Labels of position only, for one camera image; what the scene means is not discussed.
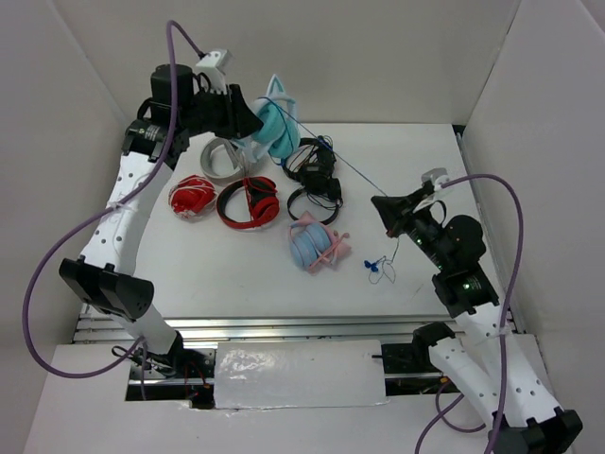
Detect aluminium rail frame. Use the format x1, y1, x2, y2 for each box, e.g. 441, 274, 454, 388
70, 315, 474, 379

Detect black headphones lower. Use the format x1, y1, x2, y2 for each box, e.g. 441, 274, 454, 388
286, 177, 343, 225

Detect white grey headphones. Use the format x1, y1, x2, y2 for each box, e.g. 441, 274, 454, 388
200, 137, 255, 186

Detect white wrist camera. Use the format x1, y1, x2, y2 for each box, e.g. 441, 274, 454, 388
415, 167, 450, 211
196, 49, 233, 95

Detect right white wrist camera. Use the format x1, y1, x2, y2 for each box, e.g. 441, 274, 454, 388
415, 167, 450, 211

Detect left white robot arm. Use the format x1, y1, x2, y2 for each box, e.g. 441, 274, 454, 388
60, 62, 262, 377

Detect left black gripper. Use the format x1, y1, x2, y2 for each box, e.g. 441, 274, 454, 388
178, 81, 263, 139

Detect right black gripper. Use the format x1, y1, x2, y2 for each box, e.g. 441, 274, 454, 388
371, 186, 451, 270

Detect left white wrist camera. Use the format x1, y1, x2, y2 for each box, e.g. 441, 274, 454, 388
196, 49, 233, 95

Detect teal cat ear headphones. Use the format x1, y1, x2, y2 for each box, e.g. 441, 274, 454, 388
231, 74, 301, 163

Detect blue pink cat headphones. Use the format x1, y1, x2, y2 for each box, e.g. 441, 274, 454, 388
288, 211, 351, 274

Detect black headphones upper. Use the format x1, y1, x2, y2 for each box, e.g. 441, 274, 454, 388
281, 135, 337, 185

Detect red black headphones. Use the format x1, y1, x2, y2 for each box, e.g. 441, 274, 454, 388
216, 176, 280, 230

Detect blue headphone cable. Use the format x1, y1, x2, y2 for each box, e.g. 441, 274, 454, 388
258, 96, 403, 286

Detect white foil covered plate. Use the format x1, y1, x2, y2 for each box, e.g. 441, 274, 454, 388
214, 340, 387, 410

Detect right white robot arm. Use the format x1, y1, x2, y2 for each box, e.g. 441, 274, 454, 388
372, 191, 583, 453

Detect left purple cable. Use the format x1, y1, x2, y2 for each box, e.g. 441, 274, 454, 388
22, 20, 209, 378

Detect folded red headphones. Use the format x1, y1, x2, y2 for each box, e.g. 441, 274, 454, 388
168, 175, 217, 219

